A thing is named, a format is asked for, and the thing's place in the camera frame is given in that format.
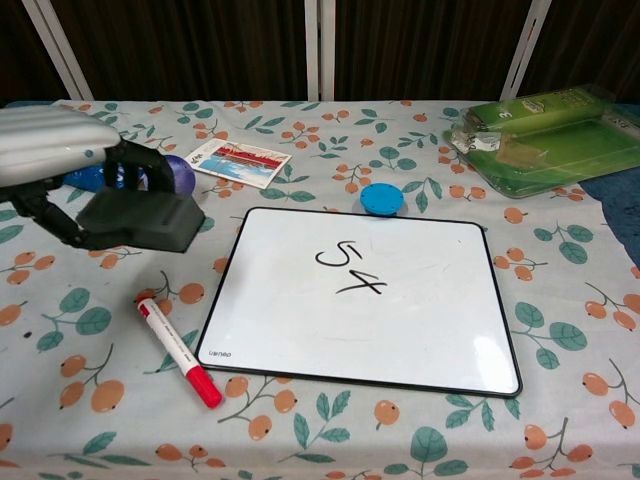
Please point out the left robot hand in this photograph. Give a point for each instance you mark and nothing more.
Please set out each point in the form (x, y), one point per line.
(55, 145)

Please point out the grey whiteboard eraser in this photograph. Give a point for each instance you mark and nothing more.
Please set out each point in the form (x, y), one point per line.
(150, 220)

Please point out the red whiteboard marker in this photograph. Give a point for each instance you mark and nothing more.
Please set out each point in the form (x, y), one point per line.
(175, 350)

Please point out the white dry-erase board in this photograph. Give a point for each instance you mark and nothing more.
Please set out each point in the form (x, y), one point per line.
(360, 300)

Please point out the blue Oreo packet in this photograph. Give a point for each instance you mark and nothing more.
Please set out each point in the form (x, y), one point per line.
(82, 177)

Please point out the purple ball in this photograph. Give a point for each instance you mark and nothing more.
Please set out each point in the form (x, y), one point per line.
(184, 175)

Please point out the black pleated curtain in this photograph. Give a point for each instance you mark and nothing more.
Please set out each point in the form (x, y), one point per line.
(200, 45)

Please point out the picture postcard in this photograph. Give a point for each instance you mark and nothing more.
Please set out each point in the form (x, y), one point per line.
(240, 165)

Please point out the blue round disc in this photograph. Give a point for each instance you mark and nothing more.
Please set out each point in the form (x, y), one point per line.
(380, 200)

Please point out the floral tablecloth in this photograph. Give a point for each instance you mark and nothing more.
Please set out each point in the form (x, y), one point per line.
(350, 440)

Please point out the green plastic blister package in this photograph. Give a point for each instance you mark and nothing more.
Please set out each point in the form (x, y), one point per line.
(550, 145)

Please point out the white metal frame post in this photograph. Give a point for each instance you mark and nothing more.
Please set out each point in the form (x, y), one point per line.
(60, 50)
(525, 50)
(320, 50)

